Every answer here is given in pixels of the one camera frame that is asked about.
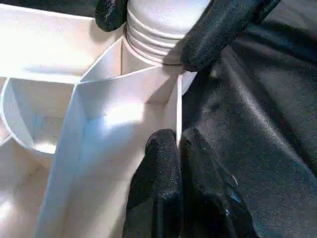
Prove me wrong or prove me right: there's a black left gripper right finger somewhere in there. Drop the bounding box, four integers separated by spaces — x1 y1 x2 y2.
180 127 257 238

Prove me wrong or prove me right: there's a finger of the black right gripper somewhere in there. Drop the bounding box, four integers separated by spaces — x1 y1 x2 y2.
179 0 280 73
95 0 130 33

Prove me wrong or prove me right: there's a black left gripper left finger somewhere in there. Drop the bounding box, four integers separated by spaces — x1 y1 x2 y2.
122 129 184 238

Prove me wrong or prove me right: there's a white plastic table leg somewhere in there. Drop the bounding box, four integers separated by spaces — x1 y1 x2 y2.
124 0 213 66

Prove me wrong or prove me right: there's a black plastic mat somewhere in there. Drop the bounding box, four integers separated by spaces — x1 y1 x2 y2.
0 0 317 238

